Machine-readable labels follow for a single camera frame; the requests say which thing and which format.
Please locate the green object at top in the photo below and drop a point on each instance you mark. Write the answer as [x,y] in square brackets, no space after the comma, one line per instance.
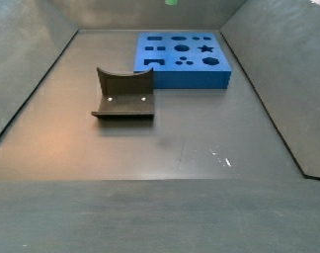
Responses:
[170,2]

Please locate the blue shape sorter block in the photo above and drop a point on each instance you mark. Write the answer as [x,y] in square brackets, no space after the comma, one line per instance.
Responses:
[188,60]

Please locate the black curved holder bracket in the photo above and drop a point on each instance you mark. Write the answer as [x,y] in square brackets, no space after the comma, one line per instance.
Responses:
[128,94]

